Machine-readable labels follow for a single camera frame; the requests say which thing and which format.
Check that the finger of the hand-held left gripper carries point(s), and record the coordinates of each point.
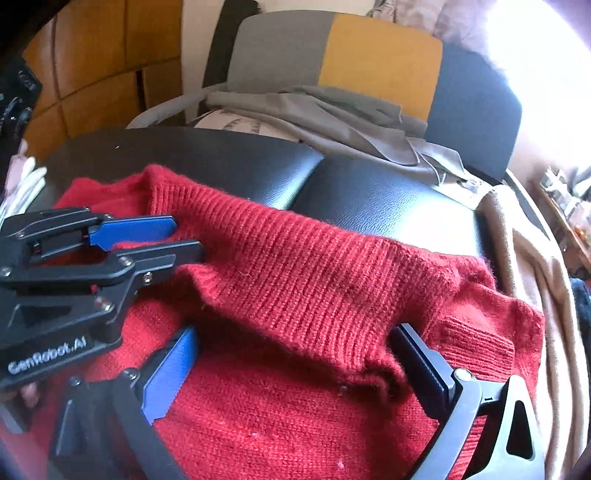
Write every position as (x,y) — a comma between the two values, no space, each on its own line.
(134,230)
(157,261)

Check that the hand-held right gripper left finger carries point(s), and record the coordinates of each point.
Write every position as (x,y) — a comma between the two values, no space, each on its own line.
(171,374)

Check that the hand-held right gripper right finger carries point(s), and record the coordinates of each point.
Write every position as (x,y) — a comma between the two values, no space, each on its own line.
(425,369)

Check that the red knitted sweater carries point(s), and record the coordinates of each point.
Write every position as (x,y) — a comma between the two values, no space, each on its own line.
(300,286)

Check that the person's left hand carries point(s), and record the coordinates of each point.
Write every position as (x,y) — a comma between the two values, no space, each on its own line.
(28,396)

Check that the white fluffy garment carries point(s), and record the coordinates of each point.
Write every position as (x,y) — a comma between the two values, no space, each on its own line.
(28,187)

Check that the pink knitted garment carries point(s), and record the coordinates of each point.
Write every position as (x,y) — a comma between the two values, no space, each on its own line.
(16,168)

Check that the white patterned cushion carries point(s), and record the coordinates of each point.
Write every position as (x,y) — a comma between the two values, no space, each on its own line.
(240,122)

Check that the beige blanket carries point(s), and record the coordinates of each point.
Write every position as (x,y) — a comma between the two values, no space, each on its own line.
(531,258)

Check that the dark blue cloth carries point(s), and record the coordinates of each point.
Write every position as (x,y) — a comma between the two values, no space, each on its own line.
(582,302)

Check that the black device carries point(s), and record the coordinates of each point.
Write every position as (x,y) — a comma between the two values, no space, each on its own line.
(18,101)

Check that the cluttered side shelf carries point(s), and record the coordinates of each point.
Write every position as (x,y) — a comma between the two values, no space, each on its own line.
(568,226)

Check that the grey garment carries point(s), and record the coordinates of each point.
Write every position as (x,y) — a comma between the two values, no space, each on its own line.
(332,120)

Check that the grey yellow blue chair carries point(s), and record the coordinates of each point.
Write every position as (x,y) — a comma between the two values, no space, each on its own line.
(383,55)

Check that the pale pink fabric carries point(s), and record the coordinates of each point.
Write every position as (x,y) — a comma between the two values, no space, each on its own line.
(461,23)

